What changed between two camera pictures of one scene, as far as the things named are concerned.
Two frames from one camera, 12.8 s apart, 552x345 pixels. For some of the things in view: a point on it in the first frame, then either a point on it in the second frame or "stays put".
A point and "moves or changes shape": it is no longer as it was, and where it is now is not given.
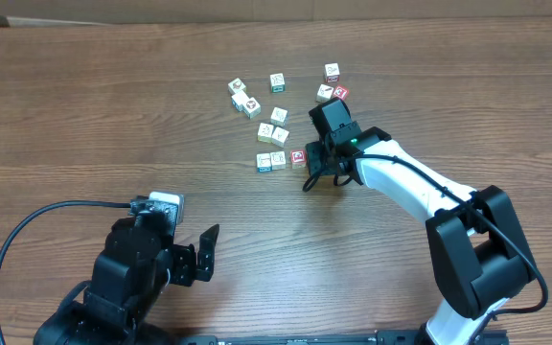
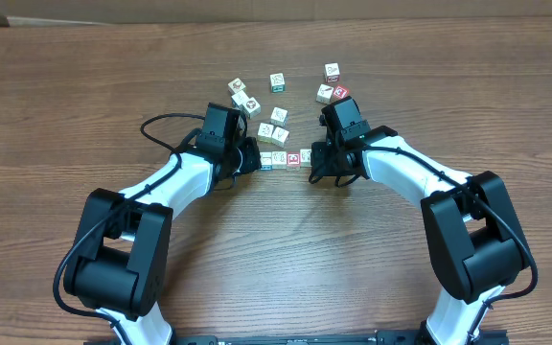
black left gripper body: [183, 267] to [243, 155]
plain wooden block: [278, 160] stays put
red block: [298, 158] moves or changes shape
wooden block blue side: [264, 163] stays put
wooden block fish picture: [280, 117] stays put
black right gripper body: [320, 160] stays put
